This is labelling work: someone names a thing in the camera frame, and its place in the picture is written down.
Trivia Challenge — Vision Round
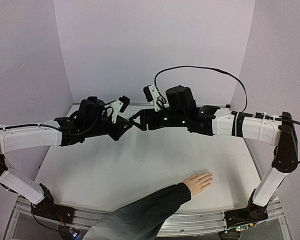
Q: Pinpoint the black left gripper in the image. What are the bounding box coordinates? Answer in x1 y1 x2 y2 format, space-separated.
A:
86 112 134 142

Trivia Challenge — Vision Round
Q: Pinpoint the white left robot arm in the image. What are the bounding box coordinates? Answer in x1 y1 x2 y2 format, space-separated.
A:
0 96 132 219

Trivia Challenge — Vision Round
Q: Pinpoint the dark sleeved forearm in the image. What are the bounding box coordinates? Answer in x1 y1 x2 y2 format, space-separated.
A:
83 183 191 240

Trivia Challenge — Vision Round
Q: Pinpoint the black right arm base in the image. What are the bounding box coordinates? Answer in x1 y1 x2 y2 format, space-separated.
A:
223 198 268 229

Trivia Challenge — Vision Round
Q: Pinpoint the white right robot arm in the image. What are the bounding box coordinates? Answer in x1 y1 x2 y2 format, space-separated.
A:
129 84 298 208

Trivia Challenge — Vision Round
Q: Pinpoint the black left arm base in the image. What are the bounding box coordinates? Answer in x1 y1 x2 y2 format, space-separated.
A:
31 183 75 224

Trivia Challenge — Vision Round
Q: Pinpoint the mannequin hand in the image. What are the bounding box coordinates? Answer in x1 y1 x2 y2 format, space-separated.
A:
183 172 213 196

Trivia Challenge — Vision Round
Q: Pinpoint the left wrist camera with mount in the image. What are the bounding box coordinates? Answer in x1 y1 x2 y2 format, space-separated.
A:
106 95 130 124

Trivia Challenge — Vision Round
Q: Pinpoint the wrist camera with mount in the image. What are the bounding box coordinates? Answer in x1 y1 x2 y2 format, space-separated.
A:
143 84 167 112
106 95 130 124

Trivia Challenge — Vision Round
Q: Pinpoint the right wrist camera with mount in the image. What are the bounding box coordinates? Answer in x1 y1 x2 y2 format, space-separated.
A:
143 84 167 112

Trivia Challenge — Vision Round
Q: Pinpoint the aluminium table frame rail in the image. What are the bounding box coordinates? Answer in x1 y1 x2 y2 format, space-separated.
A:
4 197 292 240

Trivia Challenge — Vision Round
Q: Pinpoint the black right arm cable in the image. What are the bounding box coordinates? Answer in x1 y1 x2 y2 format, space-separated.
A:
153 65 300 165

